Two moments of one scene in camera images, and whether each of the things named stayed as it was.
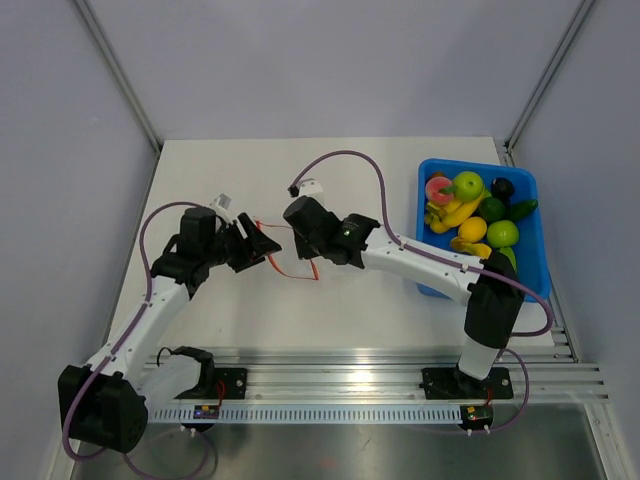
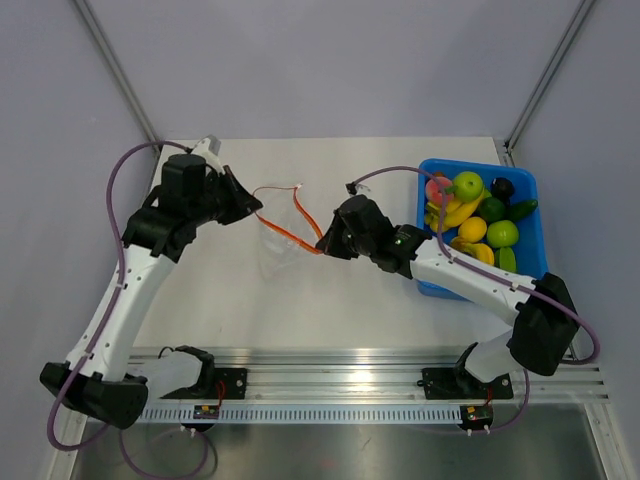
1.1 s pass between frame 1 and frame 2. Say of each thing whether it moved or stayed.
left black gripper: moved
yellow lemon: stayed
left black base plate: stayed
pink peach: stayed
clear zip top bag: moved
